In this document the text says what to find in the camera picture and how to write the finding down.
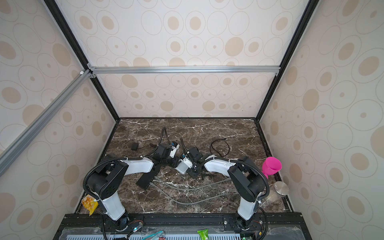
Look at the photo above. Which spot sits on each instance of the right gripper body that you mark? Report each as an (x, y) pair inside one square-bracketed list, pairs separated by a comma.
[(192, 171)]

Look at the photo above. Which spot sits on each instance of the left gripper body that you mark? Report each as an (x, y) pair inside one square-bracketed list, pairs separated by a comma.
[(170, 162)]

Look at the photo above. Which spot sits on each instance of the white router box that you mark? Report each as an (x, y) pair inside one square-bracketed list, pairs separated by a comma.
[(182, 168)]

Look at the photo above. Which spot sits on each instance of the black network switch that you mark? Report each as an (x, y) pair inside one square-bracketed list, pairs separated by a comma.
[(145, 180)]

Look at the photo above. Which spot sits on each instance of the black power adapter with cable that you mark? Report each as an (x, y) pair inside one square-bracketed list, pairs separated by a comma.
[(135, 146)]

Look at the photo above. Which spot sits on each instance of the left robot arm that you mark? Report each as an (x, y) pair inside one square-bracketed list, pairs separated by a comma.
[(103, 181)]

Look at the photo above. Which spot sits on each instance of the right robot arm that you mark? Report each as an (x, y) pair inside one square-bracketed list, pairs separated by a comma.
[(251, 184)]

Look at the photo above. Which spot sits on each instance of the pink plastic goblet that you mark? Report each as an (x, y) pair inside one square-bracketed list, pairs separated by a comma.
[(271, 166)]

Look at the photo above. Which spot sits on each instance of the teal patterned item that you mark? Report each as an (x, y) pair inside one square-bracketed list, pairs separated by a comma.
[(156, 236)]

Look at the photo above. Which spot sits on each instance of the green tube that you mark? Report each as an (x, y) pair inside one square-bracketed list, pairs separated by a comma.
[(204, 234)]

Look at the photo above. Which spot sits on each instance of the yellow snack bag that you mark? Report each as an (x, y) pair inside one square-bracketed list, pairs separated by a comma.
[(90, 204)]

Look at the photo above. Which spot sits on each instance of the glass jar metal lid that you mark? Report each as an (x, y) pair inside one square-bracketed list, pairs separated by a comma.
[(278, 190)]

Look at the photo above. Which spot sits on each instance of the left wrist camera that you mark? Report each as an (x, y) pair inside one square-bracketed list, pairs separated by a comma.
[(174, 146)]

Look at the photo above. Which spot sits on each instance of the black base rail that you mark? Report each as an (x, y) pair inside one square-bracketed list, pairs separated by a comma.
[(230, 222)]

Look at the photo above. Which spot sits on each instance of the horizontal aluminium rail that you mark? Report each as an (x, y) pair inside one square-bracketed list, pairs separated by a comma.
[(185, 70)]

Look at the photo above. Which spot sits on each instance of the diagonal aluminium rail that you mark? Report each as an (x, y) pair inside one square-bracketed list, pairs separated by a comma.
[(19, 144)]

